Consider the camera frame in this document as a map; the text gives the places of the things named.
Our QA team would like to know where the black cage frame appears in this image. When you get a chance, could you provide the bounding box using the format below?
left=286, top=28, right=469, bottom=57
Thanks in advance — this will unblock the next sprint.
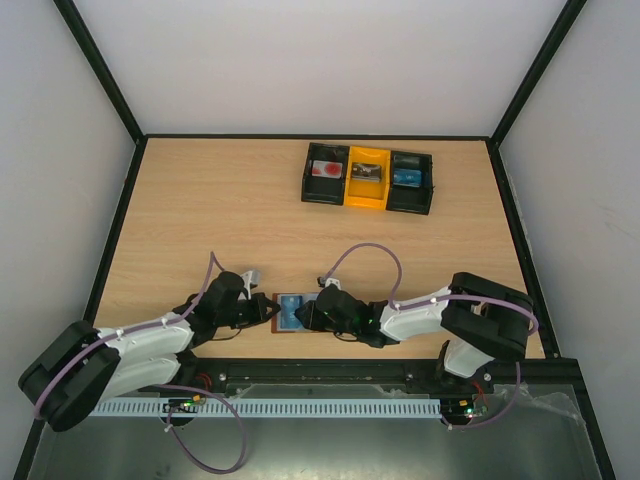
left=13, top=1, right=615, bottom=479

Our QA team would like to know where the black bin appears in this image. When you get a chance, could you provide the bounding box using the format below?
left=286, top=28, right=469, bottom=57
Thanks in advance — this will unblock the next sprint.
left=386, top=150, right=434, bottom=215
left=301, top=142, right=350, bottom=205

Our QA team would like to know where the blue card in bin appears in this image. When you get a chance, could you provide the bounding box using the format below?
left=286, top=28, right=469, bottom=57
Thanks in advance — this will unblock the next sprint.
left=393, top=168, right=422, bottom=188

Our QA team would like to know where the blue VIP card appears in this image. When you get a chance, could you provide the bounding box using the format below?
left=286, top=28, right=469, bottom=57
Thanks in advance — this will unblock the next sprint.
left=277, top=294, right=304, bottom=332

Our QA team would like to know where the left black bin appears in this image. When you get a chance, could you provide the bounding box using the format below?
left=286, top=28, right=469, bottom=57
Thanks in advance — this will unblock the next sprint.
left=301, top=142, right=350, bottom=205

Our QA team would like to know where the right controller board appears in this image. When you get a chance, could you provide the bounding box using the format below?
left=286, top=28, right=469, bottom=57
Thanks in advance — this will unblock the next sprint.
left=441, top=398, right=488, bottom=424

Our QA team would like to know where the left controller board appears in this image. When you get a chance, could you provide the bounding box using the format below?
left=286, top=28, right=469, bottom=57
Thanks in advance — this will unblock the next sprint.
left=162, top=395, right=206, bottom=414

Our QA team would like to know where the controller board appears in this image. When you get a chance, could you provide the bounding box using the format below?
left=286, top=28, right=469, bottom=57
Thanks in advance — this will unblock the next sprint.
left=162, top=395, right=206, bottom=414
left=441, top=398, right=488, bottom=424

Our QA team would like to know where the dark black card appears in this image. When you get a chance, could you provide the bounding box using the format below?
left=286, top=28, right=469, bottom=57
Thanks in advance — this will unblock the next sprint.
left=351, top=162, right=383, bottom=183

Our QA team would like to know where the yellow middle bin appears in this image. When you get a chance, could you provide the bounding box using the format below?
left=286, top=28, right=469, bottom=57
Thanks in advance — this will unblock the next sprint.
left=344, top=146, right=391, bottom=210

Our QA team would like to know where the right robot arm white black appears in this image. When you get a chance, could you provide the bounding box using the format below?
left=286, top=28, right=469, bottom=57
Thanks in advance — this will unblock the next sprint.
left=294, top=272, right=539, bottom=392

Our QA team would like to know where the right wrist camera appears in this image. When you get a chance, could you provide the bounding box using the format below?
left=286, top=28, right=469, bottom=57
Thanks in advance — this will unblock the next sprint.
left=317, top=276, right=341, bottom=290

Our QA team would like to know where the right black bin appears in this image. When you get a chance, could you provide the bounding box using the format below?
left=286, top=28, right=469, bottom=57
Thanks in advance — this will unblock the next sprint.
left=386, top=150, right=434, bottom=215

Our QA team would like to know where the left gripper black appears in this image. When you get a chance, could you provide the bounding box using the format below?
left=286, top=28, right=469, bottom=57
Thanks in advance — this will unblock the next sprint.
left=217, top=293, right=281, bottom=329

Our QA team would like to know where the light blue slotted cable duct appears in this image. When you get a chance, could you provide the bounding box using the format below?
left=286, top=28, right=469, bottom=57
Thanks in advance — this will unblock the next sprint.
left=91, top=397, right=441, bottom=419

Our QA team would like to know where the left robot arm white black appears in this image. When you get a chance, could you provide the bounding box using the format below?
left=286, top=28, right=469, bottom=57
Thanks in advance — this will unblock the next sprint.
left=18, top=270, right=280, bottom=432

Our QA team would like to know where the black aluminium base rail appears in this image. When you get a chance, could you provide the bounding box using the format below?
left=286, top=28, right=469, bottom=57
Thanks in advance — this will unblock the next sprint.
left=49, top=354, right=584, bottom=396

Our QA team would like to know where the red white card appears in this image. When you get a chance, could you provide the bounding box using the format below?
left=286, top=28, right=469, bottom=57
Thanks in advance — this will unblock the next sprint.
left=311, top=160, right=343, bottom=179

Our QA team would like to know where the brown leather card holder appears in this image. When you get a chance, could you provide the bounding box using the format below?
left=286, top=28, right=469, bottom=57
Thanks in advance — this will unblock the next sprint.
left=271, top=292, right=318, bottom=334

